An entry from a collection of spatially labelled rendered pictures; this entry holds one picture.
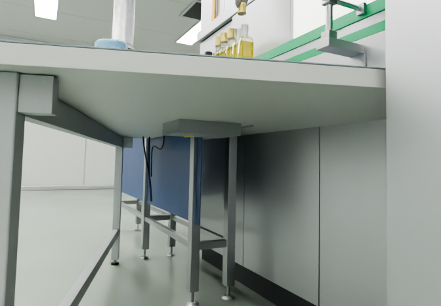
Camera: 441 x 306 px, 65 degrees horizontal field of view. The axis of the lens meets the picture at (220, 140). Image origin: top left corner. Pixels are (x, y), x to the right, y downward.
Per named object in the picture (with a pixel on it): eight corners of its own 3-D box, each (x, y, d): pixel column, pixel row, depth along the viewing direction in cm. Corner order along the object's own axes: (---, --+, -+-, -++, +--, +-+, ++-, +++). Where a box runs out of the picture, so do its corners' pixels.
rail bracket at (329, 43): (371, 77, 80) (371, -18, 81) (315, 67, 72) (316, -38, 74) (354, 81, 84) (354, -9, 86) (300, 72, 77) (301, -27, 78)
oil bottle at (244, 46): (253, 88, 139) (254, 35, 140) (241, 86, 136) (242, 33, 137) (245, 90, 144) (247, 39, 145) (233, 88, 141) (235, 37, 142)
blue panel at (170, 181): (237, 222, 147) (239, 122, 150) (199, 225, 139) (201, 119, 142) (141, 190, 288) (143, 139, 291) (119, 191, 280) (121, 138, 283)
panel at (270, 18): (396, 22, 97) (396, -95, 99) (389, 20, 95) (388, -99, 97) (235, 83, 177) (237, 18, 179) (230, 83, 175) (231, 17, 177)
